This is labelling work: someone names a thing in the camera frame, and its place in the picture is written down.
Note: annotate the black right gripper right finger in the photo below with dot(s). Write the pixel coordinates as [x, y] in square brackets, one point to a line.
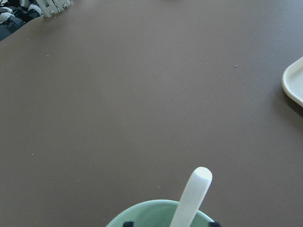
[213, 224]

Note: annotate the white ceramic spoon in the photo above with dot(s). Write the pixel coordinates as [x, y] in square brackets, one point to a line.
[192, 197]

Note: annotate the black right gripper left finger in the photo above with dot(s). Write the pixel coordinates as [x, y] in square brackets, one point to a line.
[128, 224]

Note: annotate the cream rectangular tray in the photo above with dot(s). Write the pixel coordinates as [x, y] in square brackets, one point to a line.
[292, 81]

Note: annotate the mint green bowl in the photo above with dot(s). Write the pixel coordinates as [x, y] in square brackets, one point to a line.
[155, 213]

